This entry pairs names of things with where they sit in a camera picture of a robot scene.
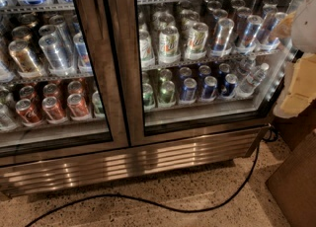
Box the stainless steel fridge cabinet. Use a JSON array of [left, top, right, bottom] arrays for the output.
[[0, 0, 316, 199]]

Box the red cola can front right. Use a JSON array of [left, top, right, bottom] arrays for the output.
[[67, 94, 91, 120]]

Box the red cola can front left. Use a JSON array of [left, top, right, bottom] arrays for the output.
[[15, 99, 43, 126]]

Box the glass fridge door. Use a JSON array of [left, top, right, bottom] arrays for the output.
[[110, 0, 303, 146], [0, 0, 121, 167]]

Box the clear water bottle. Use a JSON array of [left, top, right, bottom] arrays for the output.
[[236, 63, 270, 98]]

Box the blue Pepsi can right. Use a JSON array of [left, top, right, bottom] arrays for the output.
[[220, 74, 238, 99]]

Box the brown cardboard box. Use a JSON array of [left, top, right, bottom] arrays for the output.
[[267, 131, 316, 227]]

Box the white citrus soda can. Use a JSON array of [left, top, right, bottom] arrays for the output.
[[185, 22, 208, 60]]

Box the red cola can front middle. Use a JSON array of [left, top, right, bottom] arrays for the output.
[[41, 97, 67, 124]]

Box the blue Pepsi can left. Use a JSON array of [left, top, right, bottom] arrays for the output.
[[180, 78, 198, 104]]

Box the red cola can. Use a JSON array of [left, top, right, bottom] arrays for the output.
[[15, 99, 43, 126], [67, 94, 91, 120], [41, 97, 67, 124]]

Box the black power cable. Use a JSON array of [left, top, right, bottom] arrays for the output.
[[25, 127, 279, 227]]

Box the gold drink can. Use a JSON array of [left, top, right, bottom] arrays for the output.
[[8, 39, 43, 76]]

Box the white green soda can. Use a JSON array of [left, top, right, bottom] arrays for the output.
[[158, 26, 181, 64]]

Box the silver blue tall can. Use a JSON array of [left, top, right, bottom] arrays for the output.
[[210, 18, 234, 56]]

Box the blue pepsi can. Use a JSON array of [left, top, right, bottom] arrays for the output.
[[180, 78, 198, 104], [220, 74, 238, 99], [199, 76, 217, 102]]

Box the blue Pepsi can middle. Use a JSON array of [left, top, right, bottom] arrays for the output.
[[199, 76, 217, 102]]

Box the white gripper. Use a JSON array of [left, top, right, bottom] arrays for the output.
[[270, 0, 316, 118]]

